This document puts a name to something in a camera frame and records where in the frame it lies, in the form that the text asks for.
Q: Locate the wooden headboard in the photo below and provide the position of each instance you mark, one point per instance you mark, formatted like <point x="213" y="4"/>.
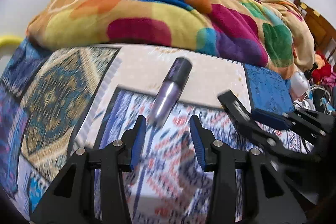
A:
<point x="323" y="32"/>

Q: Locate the colourful fleece blanket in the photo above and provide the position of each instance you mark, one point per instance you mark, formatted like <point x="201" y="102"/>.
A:
<point x="266" y="33"/>

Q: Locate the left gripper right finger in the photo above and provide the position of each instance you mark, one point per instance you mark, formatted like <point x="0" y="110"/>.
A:
<point x="202" y="140"/>

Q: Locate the white bottle black cap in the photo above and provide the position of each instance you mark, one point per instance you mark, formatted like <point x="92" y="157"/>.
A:
<point x="299" y="82"/>

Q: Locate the blue patterned bed sheet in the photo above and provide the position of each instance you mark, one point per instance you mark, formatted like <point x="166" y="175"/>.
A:
<point x="81" y="99"/>

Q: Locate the yellow foam tube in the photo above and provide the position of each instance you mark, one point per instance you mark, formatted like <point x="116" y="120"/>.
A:
<point x="10" y="41"/>

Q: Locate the red plush toy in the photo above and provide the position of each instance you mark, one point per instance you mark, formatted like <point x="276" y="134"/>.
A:
<point x="324" y="74"/>

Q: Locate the purple spray can black cap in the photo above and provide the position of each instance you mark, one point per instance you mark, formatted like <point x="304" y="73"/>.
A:
<point x="170" y="91"/>

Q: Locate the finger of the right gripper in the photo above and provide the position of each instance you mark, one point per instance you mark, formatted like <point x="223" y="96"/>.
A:
<point x="241" y="119"/>
<point x="272" y="120"/>

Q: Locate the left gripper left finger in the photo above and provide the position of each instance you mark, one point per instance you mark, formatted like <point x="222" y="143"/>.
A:
<point x="133" y="140"/>

